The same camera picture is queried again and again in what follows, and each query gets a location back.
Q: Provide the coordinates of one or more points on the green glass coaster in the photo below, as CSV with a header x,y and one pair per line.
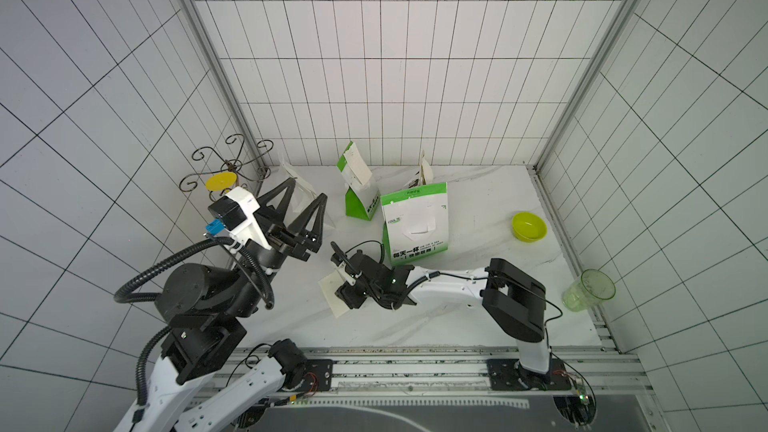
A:
x,y
590,289

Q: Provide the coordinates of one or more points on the black scroll metal stand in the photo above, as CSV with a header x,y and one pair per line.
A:
x,y
249,170

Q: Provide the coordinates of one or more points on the green bowl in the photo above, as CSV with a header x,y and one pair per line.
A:
x,y
528,227

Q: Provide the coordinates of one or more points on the yellow saucer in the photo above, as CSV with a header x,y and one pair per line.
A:
x,y
222,181

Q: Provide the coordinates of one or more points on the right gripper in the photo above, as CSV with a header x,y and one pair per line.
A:
x,y
354,279

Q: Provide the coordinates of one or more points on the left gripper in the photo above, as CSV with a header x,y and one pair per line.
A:
x,y
289,238

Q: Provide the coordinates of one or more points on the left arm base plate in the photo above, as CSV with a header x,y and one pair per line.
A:
x,y
317,377

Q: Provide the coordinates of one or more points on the cream receipt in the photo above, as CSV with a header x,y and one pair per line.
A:
x,y
356,165
426,176
329,285

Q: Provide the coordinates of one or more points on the green white bag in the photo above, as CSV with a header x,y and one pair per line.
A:
x,y
361,202
416,222

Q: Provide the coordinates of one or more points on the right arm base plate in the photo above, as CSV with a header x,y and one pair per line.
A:
x,y
508,375

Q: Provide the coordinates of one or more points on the aluminium rail frame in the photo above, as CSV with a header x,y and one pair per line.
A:
x,y
443,376

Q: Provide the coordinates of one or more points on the navy beige bag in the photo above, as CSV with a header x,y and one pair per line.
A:
x,y
413,182

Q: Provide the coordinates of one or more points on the white paper bag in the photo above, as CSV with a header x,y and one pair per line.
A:
x,y
304,193

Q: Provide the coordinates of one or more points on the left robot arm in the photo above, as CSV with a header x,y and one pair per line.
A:
x,y
203,293

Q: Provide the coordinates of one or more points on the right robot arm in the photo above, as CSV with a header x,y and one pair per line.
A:
x,y
514,300

